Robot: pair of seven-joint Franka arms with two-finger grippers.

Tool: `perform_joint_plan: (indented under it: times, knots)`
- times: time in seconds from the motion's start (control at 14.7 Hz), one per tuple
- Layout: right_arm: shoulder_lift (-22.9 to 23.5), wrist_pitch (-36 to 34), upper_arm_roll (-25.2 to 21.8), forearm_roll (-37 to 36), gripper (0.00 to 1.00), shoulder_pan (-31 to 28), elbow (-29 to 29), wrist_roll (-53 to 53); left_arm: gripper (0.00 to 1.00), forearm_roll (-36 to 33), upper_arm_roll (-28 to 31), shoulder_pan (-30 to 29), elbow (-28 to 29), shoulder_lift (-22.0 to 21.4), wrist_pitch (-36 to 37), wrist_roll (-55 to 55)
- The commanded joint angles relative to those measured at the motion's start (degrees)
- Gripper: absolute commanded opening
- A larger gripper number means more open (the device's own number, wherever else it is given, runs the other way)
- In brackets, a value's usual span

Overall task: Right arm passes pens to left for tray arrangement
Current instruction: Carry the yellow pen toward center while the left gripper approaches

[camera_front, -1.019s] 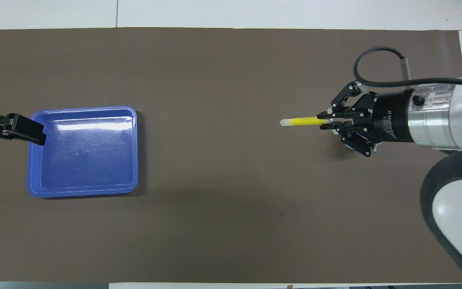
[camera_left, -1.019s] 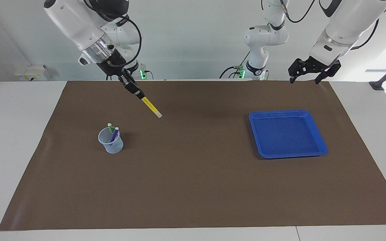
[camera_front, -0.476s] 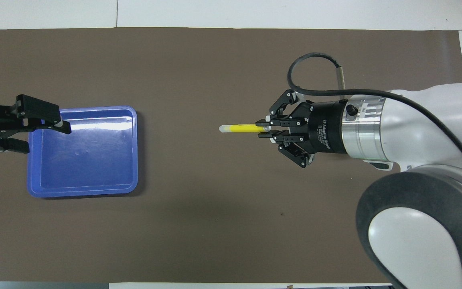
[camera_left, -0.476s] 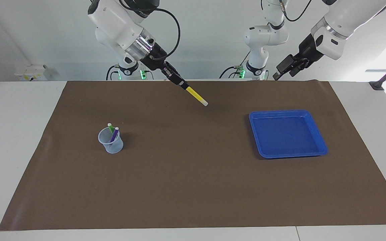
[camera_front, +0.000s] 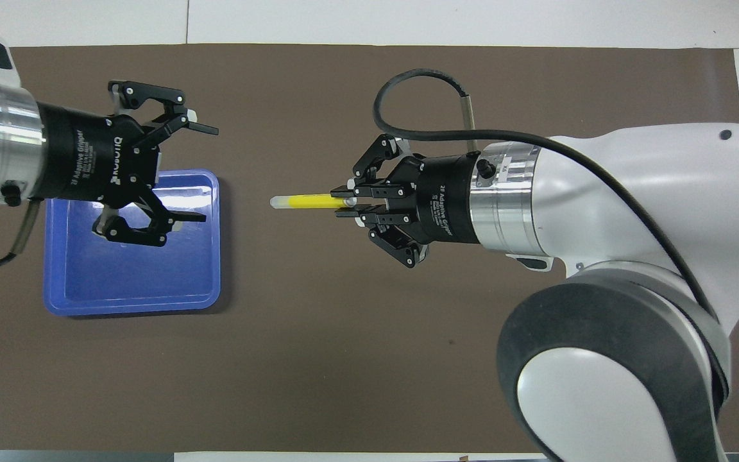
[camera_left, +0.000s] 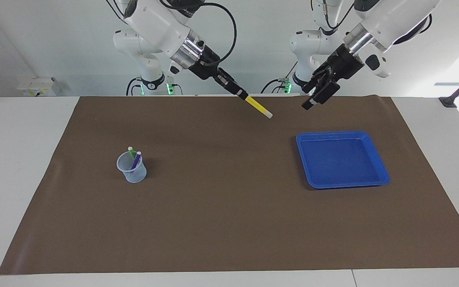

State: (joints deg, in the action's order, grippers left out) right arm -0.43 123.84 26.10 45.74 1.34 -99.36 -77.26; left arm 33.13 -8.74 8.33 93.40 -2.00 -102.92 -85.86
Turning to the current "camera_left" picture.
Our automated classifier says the white power strip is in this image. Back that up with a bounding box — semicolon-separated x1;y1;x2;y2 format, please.
18;77;57;97

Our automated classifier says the translucent plastic cup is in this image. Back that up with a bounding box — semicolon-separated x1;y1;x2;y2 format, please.
116;151;147;183

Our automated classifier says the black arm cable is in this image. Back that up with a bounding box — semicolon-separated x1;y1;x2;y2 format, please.
311;0;350;31
166;0;238;64

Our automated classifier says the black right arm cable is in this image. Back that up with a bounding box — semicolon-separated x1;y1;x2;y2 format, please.
166;0;238;64

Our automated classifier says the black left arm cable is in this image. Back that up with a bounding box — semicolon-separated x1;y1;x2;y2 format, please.
311;0;350;31

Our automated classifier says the brown table mat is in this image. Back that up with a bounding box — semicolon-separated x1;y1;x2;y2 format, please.
0;95;459;275

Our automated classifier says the black base cable bundle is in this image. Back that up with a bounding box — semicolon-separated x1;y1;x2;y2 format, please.
261;60;298;94
126;77;183;96

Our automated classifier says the yellow marker pen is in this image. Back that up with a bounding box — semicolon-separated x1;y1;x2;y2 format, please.
245;95;273;120

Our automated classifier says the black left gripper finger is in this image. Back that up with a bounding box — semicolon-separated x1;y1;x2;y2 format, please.
301;81;341;111
311;64;334;93

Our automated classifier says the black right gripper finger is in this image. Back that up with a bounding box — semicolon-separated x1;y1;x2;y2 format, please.
215;67;249;98
212;73;245;100

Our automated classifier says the blue plastic tray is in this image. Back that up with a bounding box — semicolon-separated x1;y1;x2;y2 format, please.
296;130;390;189

